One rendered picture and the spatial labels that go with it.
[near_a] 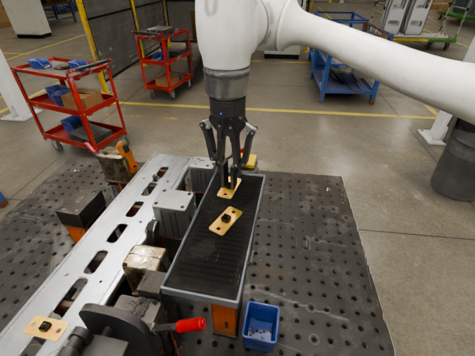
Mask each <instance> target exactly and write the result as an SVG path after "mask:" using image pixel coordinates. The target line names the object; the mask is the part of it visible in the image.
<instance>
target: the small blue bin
mask: <svg viewBox="0 0 475 356"><path fill-rule="evenodd" d="M279 311H280V310H279V307H277V306H275V305H271V304H264V303H260V302H253V301H249V302H248V303H247V309H246V313H245V320H244V324H243V329H242V336H243V339H244V345H245V347H246V348H249V349H253V350H259V351H262V352H268V353H271V352H272V350H273V349H274V344H275V343H276V341H277V335H278V318H279Z"/></svg>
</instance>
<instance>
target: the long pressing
mask: <svg viewBox="0 0 475 356"><path fill-rule="evenodd" d="M192 160H193V158H192V157H186V156H180V155H168V154H155V155H152V156H151V157H150V158H149V159H148V160H147V161H146V163H145V164H144V165H143V166H142V168H141V169H140V170H139V171H138V172H137V173H136V174H135V175H134V177H133V178H132V179H131V180H130V182H129V183H128V184H127V185H126V186H125V187H124V188H123V189H122V191H121V192H120V193H119V194H118V195H117V197H116V198H115V199H114V201H113V202H111V204H110V205H109V206H108V207H107V208H106V209H105V211H104V212H103V213H102V214H101V216H100V217H99V218H98V219H97V220H96V221H95V222H94V223H93V225H92V226H91V227H90V228H89V230H88V231H87V232H86V233H85V234H84V236H82V238H81V239H80V240H79V241H78V242H77V243H76V245H75V246H74V247H73V249H72V250H71V251H70V252H69V253H68V254H67V255H66V256H65V257H64V259H63V260H62V261H61V262H60V264H59V265H58V266H57V267H56V268H55V269H54V270H53V271H52V273H51V274H50V275H49V276H48V278H47V279H46V280H45V281H44V282H43V284H41V286H40V287H39V288H38V289H37V290H36V292H35V293H34V294H33V295H32V297H31V298H30V299H29V300H28V301H27V302H26V303H25V304H24V305H23V307H22V308H21V309H20V310H19V312H18V313H17V314H16V315H15V316H14V317H13V318H12V319H11V321H10V322H9V323H8V324H7V326H6V327H5V328H4V329H3V331H2V332H0V356H21V354H22V353H23V351H24V350H25V349H26V348H27V346H28V345H29V344H30V342H31V341H32V339H33V338H34V337H36V336H31V335H28V334H24V332H23V331H24V329H25V328H26V326H27V325H28V324H29V323H30V322H31V321H32V319H33V318H34V317H35V316H37V315H39V316H44V317H48V318H49V317H50V316H51V314H52V313H53V311H54V310H55V309H56V308H57V306H58V305H59V303H60V302H61V301H62V300H63V298H64V297H65V296H66V294H67V293H68V291H69V290H70V289H71V288H72V286H73V285H74V283H75V282H76V281H77V280H78V279H86V280H87V281H88V282H87V283H86V285H85V286H84V288H83V289H82V291H81V292H80V293H79V295H78V296H77V298H76V299H75V300H74V302H73V303H72V305H71V306H70V307H69V309H68V310H67V312H66V313H65V315H64V316H63V317H62V318H61V319H60V321H66V322H68V323H69V326H68V327H67V329H66V330H65V332H64V333H63V335H62V336H61V338H60V339H59V340H58V341H53V340H47V339H46V341H45V342H44V344H43V345H42V347H41V348H40V349H39V351H38V352H37V354H36V355H35V356H54V355H55V353H56V352H57V351H58V349H59V347H60V346H61V344H62V343H63V342H64V340H65V338H66V337H67V336H68V334H69V332H70V331H71V329H74V327H75V326H82V327H84V328H86V325H85V324H84V323H83V321H82V320H81V318H80V317H79V315H78V313H79V312H80V310H81V308H82V307H83V305H84V304H85V303H89V302H91V303H96V304H102V305H105V306H109V305H110V303H111V301H112V300H113V298H114V296H115V295H116V293H117V291H118V289H119V288H120V286H121V285H122V283H123V282H124V279H125V278H126V276H125V274H124V271H123V269H122V262H123V260H124V259H125V257H126V256H127V254H128V253H129V251H130V249H131V248H132V247H133V246H135V245H137V244H144V245H146V235H145V227H146V226H147V224H148V221H149V220H150V219H151V218H153V219H155V217H154V214H153V209H152V203H153V202H154V200H155V199H156V197H157V195H158V194H159V193H160V191H161V190H162V189H173V190H178V189H179V188H180V186H181V184H182V183H183V181H184V179H185V177H186V176H187V174H188V173H189V165H190V163H191V161H192ZM162 167H166V168H168V170H167V171H166V173H165V174H164V175H163V177H161V178H159V180H158V181H157V182H153V178H152V176H153V174H157V173H158V172H159V170H160V169H161V168H162ZM143 178H145V179H143ZM167 181H168V182H167ZM150 183H154V184H157V185H156V187H155V188H154V190H152V192H151V194H150V195H149V196H142V193H143V192H144V190H145V189H146V187H147V186H148V185H149V184H150ZM136 202H142V203H143V205H142V207H140V209H139V211H138V212H137V213H136V215H135V216H134V217H127V216H126V214H127V213H128V212H129V210H130V209H131V207H132V206H133V205H134V204H135V203H136ZM140 221H142V223H139V222H140ZM120 224H124V225H127V227H126V229H125V230H124V231H123V233H122V234H121V236H120V237H119V239H118V240H117V241H116V242H114V243H111V242H107V240H108V238H109V237H110V235H111V234H112V233H113V232H114V230H115V229H116V228H117V226H118V225H120ZM99 251H106V252H107V256H106V257H105V258H104V259H103V261H102V263H101V264H100V265H99V266H98V268H97V269H96V271H95V272H94V273H93V274H87V273H84V270H85V269H86V268H87V266H88V265H89V263H90V262H91V261H92V260H93V258H94V257H95V255H96V254H97V253H98V252H99ZM66 274H68V275H67V276H65V275H66ZM100 281H102V282H101V283H99V282H100Z"/></svg>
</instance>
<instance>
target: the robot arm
mask: <svg viewBox="0 0 475 356"><path fill-rule="evenodd" d="M195 21H196V31H197V42H198V46H199V51H200V53H201V58H202V61H203V66H204V67H203V72H204V85H205V92H206V94H207V95H208V96H209V105H210V112H211V114H210V116H209V118H208V119H204V120H203V121H201V122H200V123H199V126H200V127H201V130H202V131H203V132H204V138H205V141H206V147H207V150H208V154H209V159H210V160H211V161H216V162H217V164H218V173H219V174H221V186H222V188H225V185H226V183H227V182H228V159H225V141H226V136H228V137H230V142H231V148H232V154H233V163H232V165H231V166H230V189H231V190H234V189H235V187H236V185H237V184H238V177H239V176H240V173H241V166H242V167H245V166H246V164H247V162H248V161H249V157H250V151H251V147H252V141H253V138H254V135H255V134H256V132H257V130H258V127H257V126H251V125H250V124H248V123H247V118H246V116H245V105H246V95H247V94H248V92H249V91H250V59H251V56H252V54H253V53H254V52H255V50H256V51H277V52H282V51H283V50H284V49H286V48H287V47H289V46H293V45H301V46H306V47H311V48H313V49H317V50H319V51H322V52H324V53H326V54H328V55H330V56H332V57H334V58H335V59H338V60H339V61H341V62H343V63H345V64H347V65H349V66H350V67H352V68H354V69H356V70H357V71H360V72H361V73H363V74H365V75H367V76H369V77H371V78H372V79H374V80H376V81H378V82H379V83H381V84H383V85H385V86H387V87H389V88H391V89H393V90H395V91H397V92H399V93H401V94H404V95H406V96H408V97H411V98H413V99H415V100H418V101H420V102H422V103H425V104H427V105H430V106H431V107H434V108H436V109H439V110H442V111H444V112H447V113H448V114H451V115H453V116H455V117H458V118H460V119H463V120H464V121H467V122H469V123H470V124H473V125H475V64H474V63H469V62H463V61H456V60H452V59H446V58H443V57H438V56H435V55H432V54H428V53H425V52H421V51H418V50H416V49H412V48H410V47H406V46H404V45H401V44H397V43H395V42H391V41H389V40H386V39H383V38H381V37H377V36H374V35H371V34H368V33H366V32H362V31H359V30H357V29H354V28H350V27H348V26H345V25H342V24H339V23H336V22H334V21H331V20H327V19H325V18H321V17H319V16H315V15H312V14H311V13H308V12H306V11H304V10H302V9H301V7H300V6H299V4H298V1H297V0H195ZM212 126H213V127H214V129H215V130H216V131H217V140H218V141H217V148H216V142H215V138H214V135H213V129H212ZM244 128H245V134H246V136H247V137H246V139H245V145H244V149H243V154H242V159H241V152H240V132H241V131H242V130H243V129H244Z"/></svg>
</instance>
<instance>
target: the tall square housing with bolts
mask: <svg viewBox="0 0 475 356"><path fill-rule="evenodd" d="M152 209H153V214H154V217H155V220H159V221H160V231H159V237H162V238H163V241H164V245H165V248H166V249H167V251H168V256H169V259H170V265H171V264H172V262H173V260H174V257H175V255H176V253H177V251H178V249H179V247H180V245H181V243H182V240H183V239H184V236H185V234H186V232H187V230H188V228H189V225H190V223H191V221H192V219H193V217H194V214H195V213H196V206H195V200H194V193H192V192H188V191H179V190H173V189H162V190H161V191H160V193H159V194H158V195H157V197H156V199H155V200H154V202H153V203H152Z"/></svg>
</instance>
